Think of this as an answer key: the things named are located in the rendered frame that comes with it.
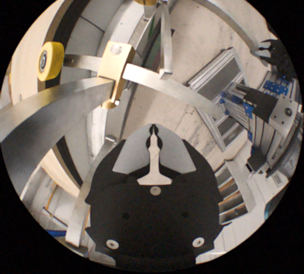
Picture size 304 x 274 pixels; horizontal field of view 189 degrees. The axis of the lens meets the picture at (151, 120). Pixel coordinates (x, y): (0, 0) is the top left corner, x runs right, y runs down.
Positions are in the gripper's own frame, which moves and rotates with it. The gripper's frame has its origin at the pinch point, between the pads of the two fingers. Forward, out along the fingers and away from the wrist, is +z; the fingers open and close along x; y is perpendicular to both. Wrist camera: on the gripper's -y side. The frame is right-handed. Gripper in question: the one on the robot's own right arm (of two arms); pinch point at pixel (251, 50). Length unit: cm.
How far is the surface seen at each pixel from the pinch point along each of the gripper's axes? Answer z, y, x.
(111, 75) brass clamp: -1.2, -29.7, -26.3
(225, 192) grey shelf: 13, 250, -171
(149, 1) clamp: -1.3, -29.1, -8.4
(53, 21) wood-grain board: -7, -48, -15
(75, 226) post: -25, -30, -53
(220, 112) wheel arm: -0.2, -4.1, -24.4
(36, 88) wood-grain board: -7, -49, -31
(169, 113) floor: 83, 13, -56
